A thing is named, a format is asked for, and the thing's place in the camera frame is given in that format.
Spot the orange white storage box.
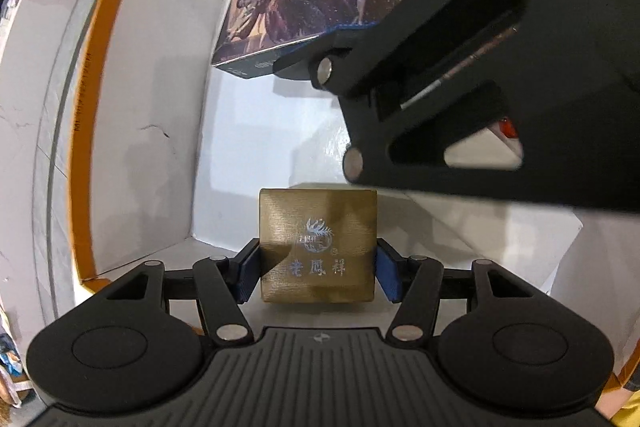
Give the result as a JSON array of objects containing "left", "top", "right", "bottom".
[{"left": 70, "top": 0, "right": 639, "bottom": 366}]

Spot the gold jewelry box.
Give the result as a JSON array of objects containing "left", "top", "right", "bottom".
[{"left": 259, "top": 188, "right": 378, "bottom": 303}]

